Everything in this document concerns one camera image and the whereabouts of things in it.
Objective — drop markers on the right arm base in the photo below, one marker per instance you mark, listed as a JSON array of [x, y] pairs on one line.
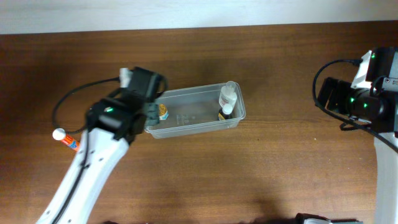
[[304, 218]]

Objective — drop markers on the clear plastic container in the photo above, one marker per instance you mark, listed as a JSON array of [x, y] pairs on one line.
[[195, 110]]

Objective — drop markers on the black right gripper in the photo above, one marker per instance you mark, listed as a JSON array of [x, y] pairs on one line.
[[327, 94]]

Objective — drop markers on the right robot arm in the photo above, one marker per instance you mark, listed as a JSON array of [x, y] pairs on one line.
[[382, 72]]

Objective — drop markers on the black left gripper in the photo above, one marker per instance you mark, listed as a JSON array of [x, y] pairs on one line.
[[150, 113]]

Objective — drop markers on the orange tube white cap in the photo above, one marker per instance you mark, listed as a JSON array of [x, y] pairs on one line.
[[61, 135]]

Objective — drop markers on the small jar gold lid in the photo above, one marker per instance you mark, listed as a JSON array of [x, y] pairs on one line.
[[163, 112]]

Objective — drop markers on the dark bottle white cap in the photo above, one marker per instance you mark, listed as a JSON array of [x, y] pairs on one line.
[[225, 112]]

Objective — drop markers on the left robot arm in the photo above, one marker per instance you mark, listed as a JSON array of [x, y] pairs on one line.
[[111, 125]]

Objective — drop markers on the white plastic bottle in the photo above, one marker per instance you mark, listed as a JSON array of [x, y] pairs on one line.
[[228, 94]]

